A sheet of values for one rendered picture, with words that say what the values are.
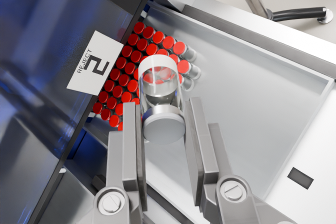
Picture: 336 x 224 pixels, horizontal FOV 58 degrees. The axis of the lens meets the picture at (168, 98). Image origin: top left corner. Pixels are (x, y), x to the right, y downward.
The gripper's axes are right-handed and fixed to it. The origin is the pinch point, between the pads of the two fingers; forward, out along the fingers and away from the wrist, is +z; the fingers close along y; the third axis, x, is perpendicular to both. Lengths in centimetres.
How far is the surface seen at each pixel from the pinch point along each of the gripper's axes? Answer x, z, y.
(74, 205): -44, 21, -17
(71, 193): -44, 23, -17
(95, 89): -19.4, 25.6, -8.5
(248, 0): -39, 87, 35
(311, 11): -50, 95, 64
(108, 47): -13.8, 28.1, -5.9
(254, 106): -21.7, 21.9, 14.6
